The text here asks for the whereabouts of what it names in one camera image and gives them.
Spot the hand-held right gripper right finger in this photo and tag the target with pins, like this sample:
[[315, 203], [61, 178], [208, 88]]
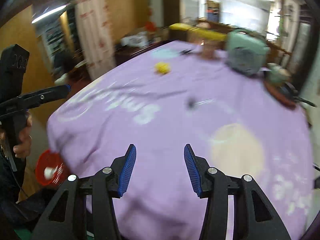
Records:
[[193, 170]]

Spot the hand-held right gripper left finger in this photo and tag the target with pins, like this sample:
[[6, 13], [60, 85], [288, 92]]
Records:
[[127, 170]]

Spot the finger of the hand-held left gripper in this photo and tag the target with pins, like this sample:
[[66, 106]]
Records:
[[30, 103], [50, 91]]

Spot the red plastic basket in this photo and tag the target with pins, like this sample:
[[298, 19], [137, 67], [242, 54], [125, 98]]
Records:
[[42, 162]]

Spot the white floral tissue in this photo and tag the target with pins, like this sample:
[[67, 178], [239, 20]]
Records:
[[50, 172]]

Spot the person's left hand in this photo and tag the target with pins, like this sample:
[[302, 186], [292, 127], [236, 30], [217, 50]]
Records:
[[25, 140]]

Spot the dark display shelf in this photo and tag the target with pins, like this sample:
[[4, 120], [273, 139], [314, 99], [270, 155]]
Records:
[[57, 37]]

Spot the purple printed tablecloth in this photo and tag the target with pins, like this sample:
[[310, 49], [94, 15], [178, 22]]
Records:
[[162, 120]]

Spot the fluorescent tube light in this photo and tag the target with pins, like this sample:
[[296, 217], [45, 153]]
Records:
[[50, 13]]

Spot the small dark object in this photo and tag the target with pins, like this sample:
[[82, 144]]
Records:
[[191, 103]]

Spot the floral pink curtain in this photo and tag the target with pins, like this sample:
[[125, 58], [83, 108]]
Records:
[[92, 30]]

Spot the dark wooden sideboard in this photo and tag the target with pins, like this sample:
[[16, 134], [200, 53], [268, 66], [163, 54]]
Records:
[[130, 51]]

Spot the white plastic bag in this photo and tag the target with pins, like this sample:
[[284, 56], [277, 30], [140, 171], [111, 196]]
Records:
[[133, 40]]

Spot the person's dark clothing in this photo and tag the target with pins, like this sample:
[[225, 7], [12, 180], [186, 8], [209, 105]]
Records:
[[20, 212]]

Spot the light wooden wardrobe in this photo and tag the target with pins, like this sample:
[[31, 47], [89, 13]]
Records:
[[125, 5]]

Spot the copper frying pan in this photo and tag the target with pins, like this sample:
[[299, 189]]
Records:
[[282, 96]]

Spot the red paper lantern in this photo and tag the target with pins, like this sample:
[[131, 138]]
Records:
[[151, 26]]

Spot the pale green rice cooker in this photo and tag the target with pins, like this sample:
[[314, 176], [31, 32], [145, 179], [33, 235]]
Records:
[[245, 52]]

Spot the yellow handheld appliance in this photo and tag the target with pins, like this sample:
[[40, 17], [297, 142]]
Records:
[[200, 32]]

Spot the white mosquito net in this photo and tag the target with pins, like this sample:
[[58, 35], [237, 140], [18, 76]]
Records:
[[245, 12]]

